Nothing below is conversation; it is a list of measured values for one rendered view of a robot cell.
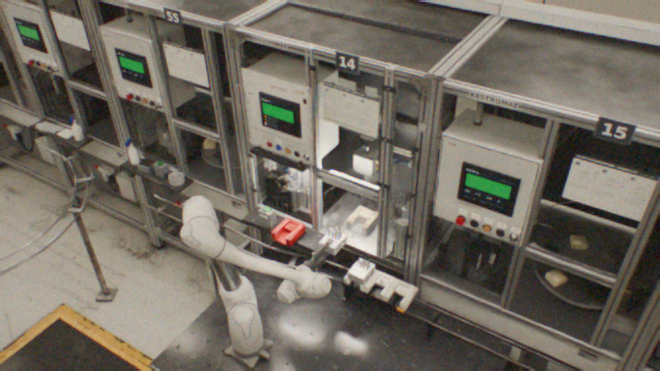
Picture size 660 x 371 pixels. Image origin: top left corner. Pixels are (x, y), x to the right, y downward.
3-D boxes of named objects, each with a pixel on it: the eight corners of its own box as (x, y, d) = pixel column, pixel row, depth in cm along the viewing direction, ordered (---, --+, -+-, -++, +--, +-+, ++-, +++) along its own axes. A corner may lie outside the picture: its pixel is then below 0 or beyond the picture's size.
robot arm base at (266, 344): (257, 373, 282) (256, 366, 279) (223, 353, 292) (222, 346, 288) (280, 346, 294) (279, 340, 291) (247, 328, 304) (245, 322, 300)
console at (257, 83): (247, 146, 317) (237, 70, 288) (277, 123, 336) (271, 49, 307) (309, 169, 299) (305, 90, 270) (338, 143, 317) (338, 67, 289)
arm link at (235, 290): (233, 328, 297) (227, 296, 313) (262, 317, 298) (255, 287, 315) (177, 224, 247) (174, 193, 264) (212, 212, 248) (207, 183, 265)
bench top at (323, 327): (149, 369, 290) (147, 364, 287) (275, 244, 360) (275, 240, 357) (422, 546, 225) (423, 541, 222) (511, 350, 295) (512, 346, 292)
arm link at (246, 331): (234, 358, 282) (228, 330, 269) (229, 329, 296) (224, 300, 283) (266, 350, 286) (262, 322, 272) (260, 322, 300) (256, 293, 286)
